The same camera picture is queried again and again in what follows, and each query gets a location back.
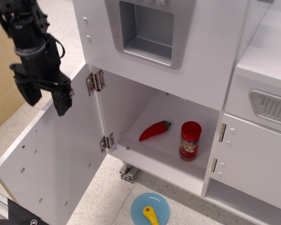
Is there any light blue plate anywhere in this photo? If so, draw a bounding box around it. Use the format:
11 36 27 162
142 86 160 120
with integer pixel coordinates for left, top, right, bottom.
130 193 170 225

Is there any red lid spice jar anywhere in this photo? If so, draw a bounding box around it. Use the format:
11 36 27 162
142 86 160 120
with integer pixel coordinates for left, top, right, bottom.
179 121 202 162

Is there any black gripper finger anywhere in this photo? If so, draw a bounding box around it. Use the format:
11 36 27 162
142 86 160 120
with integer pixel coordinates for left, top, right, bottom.
15 79 42 106
52 90 73 116

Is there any lower metal door hinge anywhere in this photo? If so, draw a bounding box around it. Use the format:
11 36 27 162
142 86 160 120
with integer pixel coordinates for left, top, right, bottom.
100 133 116 154

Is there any aluminium extrusion foot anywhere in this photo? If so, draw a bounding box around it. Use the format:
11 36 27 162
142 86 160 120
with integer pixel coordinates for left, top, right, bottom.
119 164 141 184

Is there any upper brass cabinet hinge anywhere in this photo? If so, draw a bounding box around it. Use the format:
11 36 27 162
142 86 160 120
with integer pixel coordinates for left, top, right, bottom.
218 123 227 142

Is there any white toy oven cabinet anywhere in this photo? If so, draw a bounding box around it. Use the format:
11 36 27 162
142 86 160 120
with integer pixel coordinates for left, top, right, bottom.
201 0 281 225

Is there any brass cabinet hinge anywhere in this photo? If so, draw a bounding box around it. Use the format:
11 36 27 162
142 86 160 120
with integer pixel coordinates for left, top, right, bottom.
210 158 217 173
218 123 227 142

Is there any white toy fridge cabinet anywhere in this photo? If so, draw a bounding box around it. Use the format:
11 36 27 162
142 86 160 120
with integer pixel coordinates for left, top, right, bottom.
74 0 253 195

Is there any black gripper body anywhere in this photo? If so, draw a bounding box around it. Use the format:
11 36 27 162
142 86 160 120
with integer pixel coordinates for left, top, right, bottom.
10 49 73 93

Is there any red toy chili pepper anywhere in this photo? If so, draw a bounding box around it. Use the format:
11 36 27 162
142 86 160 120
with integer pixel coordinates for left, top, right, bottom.
139 121 171 142

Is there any yellow toy utensil handle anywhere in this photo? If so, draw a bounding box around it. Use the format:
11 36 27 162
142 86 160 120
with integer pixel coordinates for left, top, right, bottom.
143 206 159 225

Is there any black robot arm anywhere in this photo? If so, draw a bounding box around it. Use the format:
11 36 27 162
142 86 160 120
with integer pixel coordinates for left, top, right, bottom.
0 0 74 116

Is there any metal door hinge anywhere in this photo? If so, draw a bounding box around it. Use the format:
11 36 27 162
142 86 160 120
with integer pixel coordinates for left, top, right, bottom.
85 69 106 96
100 133 116 154

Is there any light plywood panel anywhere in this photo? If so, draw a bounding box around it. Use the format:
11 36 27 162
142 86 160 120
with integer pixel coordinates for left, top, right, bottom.
0 25 25 126

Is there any upper metal door hinge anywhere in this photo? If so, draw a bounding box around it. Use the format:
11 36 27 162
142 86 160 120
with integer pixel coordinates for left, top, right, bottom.
85 69 106 96

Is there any white fridge door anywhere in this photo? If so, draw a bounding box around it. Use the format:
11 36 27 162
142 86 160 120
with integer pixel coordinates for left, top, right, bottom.
0 64 105 225

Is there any grey oven vent panel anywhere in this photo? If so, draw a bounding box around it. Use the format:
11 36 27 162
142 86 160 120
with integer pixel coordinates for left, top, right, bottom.
248 89 281 124

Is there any lower brass cabinet hinge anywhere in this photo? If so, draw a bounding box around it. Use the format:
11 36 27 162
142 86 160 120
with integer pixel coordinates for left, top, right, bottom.
210 158 217 173

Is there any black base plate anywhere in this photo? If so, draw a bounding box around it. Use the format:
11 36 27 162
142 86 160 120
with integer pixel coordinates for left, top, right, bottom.
7 199 48 225

